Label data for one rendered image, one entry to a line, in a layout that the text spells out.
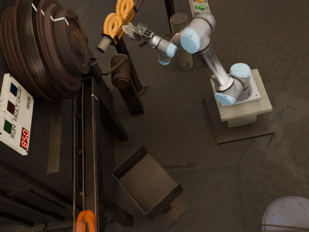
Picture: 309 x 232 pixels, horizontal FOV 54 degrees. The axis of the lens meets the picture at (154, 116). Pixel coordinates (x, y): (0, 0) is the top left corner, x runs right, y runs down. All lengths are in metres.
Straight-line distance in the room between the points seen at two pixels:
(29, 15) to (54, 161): 0.61
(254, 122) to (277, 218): 0.83
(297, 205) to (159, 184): 0.68
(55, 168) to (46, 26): 0.59
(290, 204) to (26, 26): 1.42
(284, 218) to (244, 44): 1.53
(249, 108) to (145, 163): 0.80
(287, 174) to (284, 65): 0.88
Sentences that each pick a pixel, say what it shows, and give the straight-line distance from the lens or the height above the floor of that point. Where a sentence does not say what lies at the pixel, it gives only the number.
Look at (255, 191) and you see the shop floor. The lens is 2.13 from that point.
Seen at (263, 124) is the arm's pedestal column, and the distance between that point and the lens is 2.29.
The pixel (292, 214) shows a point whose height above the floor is 0.43.
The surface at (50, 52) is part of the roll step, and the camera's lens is 1.27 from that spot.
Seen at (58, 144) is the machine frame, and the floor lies 0.87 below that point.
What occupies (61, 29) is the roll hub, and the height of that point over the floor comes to 1.25.
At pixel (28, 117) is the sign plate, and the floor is 1.08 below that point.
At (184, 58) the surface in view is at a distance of 2.45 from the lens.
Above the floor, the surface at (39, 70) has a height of 1.21.
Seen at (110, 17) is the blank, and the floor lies 0.78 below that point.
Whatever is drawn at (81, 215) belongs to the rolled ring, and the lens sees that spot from 1.42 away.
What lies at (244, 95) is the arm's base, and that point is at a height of 0.37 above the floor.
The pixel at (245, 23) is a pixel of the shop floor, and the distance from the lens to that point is 2.88.
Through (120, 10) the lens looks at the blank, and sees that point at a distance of 2.03.
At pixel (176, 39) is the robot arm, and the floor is 0.63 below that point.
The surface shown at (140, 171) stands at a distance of 1.57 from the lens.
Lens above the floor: 2.05
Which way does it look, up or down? 59 degrees down
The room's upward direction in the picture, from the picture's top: 22 degrees counter-clockwise
